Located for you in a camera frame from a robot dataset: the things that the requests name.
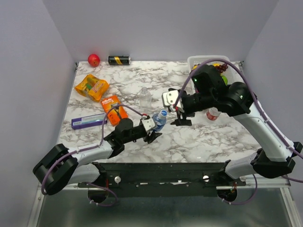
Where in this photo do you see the blue label plastic bottle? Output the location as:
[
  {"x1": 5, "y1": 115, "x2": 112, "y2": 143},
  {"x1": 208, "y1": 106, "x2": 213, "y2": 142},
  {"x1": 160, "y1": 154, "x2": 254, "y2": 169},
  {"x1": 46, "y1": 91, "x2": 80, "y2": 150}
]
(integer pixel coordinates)
[{"x1": 152, "y1": 112, "x2": 167, "y2": 132}]

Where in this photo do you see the blue white bottle cap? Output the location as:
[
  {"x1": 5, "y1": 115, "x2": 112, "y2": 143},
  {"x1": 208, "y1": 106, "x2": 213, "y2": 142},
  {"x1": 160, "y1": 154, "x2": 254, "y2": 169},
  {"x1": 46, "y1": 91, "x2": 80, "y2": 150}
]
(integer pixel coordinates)
[{"x1": 160, "y1": 110, "x2": 167, "y2": 117}]

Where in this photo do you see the red label plastic bottle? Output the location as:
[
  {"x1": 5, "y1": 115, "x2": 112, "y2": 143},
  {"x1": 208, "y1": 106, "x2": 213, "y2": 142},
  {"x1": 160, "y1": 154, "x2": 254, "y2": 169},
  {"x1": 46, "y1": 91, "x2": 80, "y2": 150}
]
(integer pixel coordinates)
[{"x1": 206, "y1": 107, "x2": 221, "y2": 121}]

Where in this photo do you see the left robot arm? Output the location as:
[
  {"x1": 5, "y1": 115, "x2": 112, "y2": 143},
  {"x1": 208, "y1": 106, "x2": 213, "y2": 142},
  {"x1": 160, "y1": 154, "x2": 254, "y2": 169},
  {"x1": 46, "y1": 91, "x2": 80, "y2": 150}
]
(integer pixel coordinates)
[{"x1": 33, "y1": 117, "x2": 161, "y2": 195}]

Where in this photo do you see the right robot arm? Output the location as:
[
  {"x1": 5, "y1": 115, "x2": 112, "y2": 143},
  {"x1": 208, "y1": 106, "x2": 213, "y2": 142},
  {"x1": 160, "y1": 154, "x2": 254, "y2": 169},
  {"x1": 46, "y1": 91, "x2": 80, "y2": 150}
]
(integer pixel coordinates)
[{"x1": 162, "y1": 63, "x2": 303, "y2": 185}]

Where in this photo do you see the clear empty plastic bottle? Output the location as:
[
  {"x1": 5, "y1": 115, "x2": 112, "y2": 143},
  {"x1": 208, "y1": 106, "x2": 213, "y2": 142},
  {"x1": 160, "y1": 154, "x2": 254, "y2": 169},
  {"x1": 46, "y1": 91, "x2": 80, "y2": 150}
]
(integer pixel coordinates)
[{"x1": 139, "y1": 87, "x2": 152, "y2": 110}]

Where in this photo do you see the green apple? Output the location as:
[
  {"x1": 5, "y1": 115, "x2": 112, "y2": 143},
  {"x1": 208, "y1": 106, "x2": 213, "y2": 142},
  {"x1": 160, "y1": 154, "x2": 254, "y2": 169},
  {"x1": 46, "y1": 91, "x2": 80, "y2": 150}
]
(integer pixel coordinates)
[{"x1": 221, "y1": 76, "x2": 228, "y2": 85}]

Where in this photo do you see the orange razor box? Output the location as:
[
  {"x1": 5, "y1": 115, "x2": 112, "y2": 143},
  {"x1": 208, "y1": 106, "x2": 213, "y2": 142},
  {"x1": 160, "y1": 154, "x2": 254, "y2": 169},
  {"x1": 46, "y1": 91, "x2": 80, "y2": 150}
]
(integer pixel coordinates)
[{"x1": 100, "y1": 95, "x2": 128, "y2": 126}]

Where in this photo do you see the purple grape bunch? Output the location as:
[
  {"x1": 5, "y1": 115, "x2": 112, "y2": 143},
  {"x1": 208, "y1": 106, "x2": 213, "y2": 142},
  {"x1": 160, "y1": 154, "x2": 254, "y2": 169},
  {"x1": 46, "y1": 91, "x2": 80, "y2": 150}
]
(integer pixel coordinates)
[{"x1": 215, "y1": 63, "x2": 228, "y2": 73}]

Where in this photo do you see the purple toothpaste box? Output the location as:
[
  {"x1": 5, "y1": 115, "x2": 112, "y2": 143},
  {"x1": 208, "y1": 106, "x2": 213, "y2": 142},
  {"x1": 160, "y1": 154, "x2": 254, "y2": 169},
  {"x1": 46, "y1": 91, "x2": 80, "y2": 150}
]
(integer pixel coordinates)
[{"x1": 71, "y1": 113, "x2": 107, "y2": 130}]

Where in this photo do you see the white fruit basket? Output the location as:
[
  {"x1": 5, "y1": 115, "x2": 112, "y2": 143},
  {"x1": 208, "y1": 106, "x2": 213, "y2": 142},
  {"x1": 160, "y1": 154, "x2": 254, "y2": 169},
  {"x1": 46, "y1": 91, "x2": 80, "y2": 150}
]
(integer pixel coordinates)
[{"x1": 187, "y1": 55, "x2": 244, "y2": 85}]

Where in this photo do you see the orange snack bag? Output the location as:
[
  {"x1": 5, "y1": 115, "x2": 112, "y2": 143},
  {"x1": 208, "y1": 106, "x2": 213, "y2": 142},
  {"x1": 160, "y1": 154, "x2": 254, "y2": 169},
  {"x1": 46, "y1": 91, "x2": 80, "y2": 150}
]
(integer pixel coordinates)
[{"x1": 74, "y1": 74, "x2": 109, "y2": 102}]

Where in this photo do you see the black gold can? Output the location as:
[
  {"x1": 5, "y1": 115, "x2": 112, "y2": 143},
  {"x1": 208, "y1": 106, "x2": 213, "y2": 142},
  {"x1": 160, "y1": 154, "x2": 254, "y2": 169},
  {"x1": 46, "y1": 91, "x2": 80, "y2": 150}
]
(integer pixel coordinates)
[{"x1": 108, "y1": 56, "x2": 131, "y2": 65}]

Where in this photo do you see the red apple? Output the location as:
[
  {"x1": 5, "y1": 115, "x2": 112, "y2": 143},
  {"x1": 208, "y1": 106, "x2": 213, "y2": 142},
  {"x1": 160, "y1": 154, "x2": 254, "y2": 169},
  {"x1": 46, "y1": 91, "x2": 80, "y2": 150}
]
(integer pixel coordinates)
[{"x1": 88, "y1": 54, "x2": 100, "y2": 68}]

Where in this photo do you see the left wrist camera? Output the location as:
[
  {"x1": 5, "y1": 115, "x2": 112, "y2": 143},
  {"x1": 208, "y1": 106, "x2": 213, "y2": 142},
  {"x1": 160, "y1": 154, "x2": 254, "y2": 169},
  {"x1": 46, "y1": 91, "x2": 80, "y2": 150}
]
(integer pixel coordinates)
[{"x1": 141, "y1": 115, "x2": 156, "y2": 132}]

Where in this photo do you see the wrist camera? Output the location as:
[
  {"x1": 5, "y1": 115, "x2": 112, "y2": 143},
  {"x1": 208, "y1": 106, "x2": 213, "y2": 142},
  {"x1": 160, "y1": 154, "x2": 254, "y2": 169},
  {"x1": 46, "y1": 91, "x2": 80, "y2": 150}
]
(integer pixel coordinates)
[
  {"x1": 141, "y1": 115, "x2": 156, "y2": 132},
  {"x1": 161, "y1": 89, "x2": 184, "y2": 112}
]

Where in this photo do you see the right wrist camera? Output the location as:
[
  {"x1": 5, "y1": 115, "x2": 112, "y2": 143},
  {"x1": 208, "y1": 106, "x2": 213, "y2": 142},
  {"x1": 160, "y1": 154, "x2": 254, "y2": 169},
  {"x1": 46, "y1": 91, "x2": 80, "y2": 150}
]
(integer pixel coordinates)
[{"x1": 161, "y1": 89, "x2": 184, "y2": 112}]

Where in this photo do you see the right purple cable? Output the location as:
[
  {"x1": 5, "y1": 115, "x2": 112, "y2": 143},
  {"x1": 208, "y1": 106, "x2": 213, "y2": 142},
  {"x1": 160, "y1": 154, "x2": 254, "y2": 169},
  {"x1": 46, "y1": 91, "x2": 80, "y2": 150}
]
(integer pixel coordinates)
[{"x1": 174, "y1": 58, "x2": 303, "y2": 183}]

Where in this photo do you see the purple cable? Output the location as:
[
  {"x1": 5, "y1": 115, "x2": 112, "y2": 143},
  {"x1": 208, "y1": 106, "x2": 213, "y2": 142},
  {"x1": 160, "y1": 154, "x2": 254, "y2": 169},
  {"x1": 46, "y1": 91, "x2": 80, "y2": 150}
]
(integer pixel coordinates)
[
  {"x1": 174, "y1": 58, "x2": 303, "y2": 183},
  {"x1": 41, "y1": 104, "x2": 149, "y2": 196}
]

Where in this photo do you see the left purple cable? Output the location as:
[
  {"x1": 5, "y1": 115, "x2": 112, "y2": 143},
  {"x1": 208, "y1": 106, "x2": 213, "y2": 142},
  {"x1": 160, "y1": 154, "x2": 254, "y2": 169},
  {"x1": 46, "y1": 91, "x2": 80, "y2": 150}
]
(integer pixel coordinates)
[{"x1": 41, "y1": 104, "x2": 149, "y2": 196}]

